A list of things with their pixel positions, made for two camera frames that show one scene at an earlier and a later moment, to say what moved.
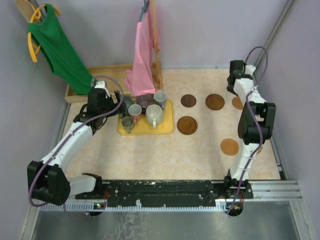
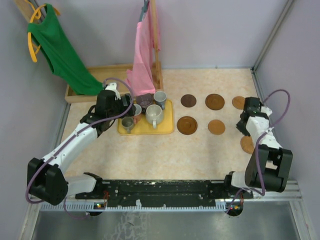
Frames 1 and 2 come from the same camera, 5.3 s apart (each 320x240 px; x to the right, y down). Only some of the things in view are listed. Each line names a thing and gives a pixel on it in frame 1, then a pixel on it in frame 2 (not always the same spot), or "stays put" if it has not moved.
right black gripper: (230, 89) to (241, 128)
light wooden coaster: (237, 103) stays put
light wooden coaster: (229, 146) to (216, 127)
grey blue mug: (160, 98) stays put
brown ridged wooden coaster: (187, 125) stays put
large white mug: (154, 115) stays put
